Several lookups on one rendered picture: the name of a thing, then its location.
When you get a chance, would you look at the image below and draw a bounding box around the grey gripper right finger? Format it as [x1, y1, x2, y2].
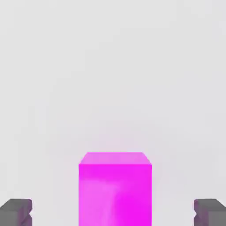
[193, 198, 226, 226]

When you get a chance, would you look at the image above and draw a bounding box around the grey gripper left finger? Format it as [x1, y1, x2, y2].
[0, 198, 33, 226]

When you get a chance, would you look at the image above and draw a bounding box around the small magenta cube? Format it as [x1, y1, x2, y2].
[78, 151, 152, 226]

